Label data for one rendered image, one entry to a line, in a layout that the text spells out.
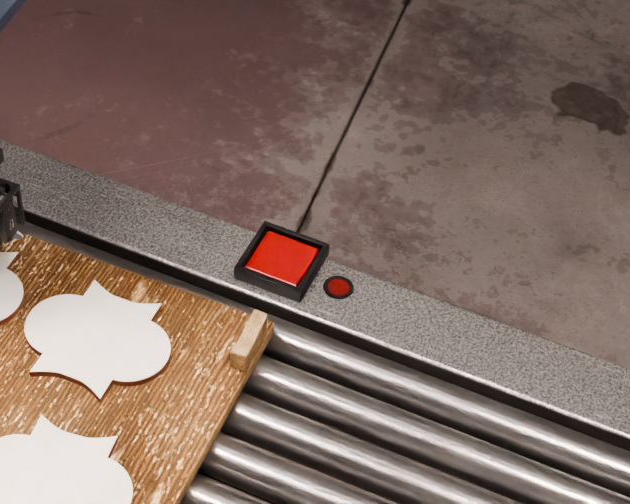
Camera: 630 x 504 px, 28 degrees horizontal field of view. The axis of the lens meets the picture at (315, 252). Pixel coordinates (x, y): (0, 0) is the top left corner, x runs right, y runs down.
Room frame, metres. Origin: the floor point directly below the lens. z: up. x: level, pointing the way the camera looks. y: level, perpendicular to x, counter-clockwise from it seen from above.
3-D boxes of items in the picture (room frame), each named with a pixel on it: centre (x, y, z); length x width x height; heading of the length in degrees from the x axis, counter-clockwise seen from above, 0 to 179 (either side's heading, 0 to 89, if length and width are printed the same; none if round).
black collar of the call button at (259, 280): (0.88, 0.03, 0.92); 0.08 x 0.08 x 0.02; 71
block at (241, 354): (0.75, 0.05, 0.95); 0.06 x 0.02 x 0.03; 162
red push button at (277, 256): (0.88, 0.03, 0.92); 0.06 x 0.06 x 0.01; 71
